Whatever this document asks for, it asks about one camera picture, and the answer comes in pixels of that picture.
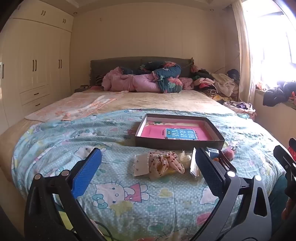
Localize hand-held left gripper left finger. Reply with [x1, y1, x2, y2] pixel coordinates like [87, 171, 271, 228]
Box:
[24, 147, 107, 241]

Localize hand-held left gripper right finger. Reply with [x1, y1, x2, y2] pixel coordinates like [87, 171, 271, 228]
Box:
[195, 147, 272, 241]

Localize clear packet of pearl earrings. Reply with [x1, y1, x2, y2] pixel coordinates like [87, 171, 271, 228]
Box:
[190, 148, 204, 179]

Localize white hair claw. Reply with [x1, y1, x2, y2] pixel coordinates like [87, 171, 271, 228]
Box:
[177, 151, 193, 168]

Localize pink pompom hair tie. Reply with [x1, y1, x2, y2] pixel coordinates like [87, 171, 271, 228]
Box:
[221, 144, 236, 160]

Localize dark shallow cardboard box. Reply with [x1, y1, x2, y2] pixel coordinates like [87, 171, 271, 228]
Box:
[135, 113, 225, 151]

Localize yellow-green cloth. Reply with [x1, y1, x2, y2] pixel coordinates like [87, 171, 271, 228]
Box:
[57, 206, 75, 231]

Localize dark clothes on sill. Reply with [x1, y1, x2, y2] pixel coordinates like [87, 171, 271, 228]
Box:
[262, 81, 296, 107]

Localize clear earring card packet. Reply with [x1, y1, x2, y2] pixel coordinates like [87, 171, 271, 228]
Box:
[134, 153, 149, 178]

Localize cartoon cat print blanket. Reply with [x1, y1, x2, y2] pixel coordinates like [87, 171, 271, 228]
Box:
[13, 109, 286, 241]

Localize small heap of clothes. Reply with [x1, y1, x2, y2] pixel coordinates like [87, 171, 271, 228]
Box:
[223, 101, 256, 120]

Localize pale pink floral sheet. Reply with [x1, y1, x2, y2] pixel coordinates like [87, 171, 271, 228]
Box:
[24, 90, 129, 122]

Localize bed with beige sheet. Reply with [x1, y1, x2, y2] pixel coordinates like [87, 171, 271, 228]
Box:
[0, 57, 287, 241]

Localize pile of clothes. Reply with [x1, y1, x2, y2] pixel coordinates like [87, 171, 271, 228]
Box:
[191, 65, 241, 102]

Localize cream curtain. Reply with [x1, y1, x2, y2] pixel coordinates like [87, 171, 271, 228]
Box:
[232, 0, 257, 105]

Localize pink quilt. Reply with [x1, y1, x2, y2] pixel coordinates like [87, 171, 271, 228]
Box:
[102, 66, 195, 92]

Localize window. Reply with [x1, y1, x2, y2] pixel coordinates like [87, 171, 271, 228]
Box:
[245, 0, 296, 88]

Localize grey headboard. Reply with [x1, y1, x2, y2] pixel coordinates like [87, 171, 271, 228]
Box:
[90, 57, 193, 86]

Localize cream wardrobe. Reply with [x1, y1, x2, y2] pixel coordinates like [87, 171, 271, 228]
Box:
[0, 0, 74, 135]

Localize black cable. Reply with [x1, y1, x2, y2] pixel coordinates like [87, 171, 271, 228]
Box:
[91, 220, 115, 240]

